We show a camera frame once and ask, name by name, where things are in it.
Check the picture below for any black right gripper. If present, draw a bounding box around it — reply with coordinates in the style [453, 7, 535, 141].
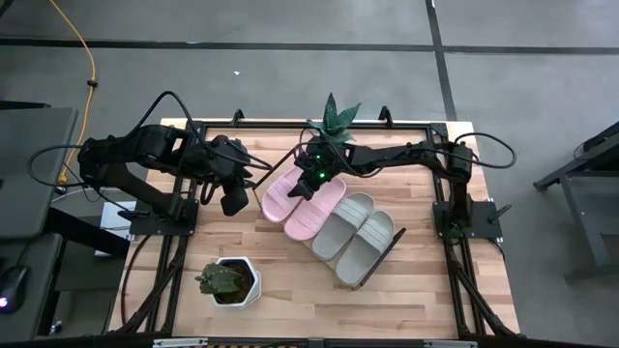
[287, 137, 348, 202]

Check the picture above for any pink slide sandal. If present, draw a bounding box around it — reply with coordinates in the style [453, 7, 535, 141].
[283, 176, 348, 242]
[261, 165, 310, 224]

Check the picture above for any grey slide sandal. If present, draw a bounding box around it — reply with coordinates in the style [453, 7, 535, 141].
[335, 209, 396, 287]
[311, 191, 376, 262]

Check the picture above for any wooden shelf with black frame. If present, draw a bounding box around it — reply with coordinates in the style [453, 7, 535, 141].
[249, 144, 407, 291]

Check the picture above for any snake plant in white pot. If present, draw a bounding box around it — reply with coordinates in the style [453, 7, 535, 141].
[306, 92, 363, 145]

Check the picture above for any cactus in white hexagonal pot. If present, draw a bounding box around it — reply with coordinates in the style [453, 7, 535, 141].
[194, 256, 263, 309]

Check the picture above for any black desk beam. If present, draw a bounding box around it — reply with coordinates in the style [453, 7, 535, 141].
[45, 206, 131, 257]

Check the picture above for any dark grey desk panel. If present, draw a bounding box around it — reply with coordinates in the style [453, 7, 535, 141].
[0, 106, 78, 242]

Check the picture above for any dark grey desk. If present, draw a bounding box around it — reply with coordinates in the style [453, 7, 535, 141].
[0, 232, 64, 345]

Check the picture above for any black computer mouse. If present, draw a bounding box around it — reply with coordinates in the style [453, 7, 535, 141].
[0, 264, 29, 315]

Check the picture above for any grey metal stand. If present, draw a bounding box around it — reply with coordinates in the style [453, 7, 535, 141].
[533, 120, 619, 281]

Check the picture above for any black aluminium table frame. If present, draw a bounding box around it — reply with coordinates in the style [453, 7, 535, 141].
[103, 119, 522, 339]

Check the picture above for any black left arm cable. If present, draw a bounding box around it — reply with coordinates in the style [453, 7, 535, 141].
[27, 90, 273, 189]

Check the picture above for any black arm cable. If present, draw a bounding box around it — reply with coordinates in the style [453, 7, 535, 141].
[299, 128, 517, 178]
[27, 90, 273, 189]

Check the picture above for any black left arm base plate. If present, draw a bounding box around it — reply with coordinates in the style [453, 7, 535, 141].
[129, 198, 200, 237]

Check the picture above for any yellow cable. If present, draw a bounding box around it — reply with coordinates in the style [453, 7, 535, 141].
[47, 0, 97, 185]

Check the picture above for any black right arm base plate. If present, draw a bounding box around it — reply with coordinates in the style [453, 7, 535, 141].
[432, 200, 504, 241]

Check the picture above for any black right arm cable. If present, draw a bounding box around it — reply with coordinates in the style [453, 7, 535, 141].
[299, 128, 517, 178]

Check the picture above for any silver metal bracket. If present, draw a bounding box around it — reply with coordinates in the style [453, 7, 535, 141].
[152, 337, 209, 348]
[423, 339, 479, 348]

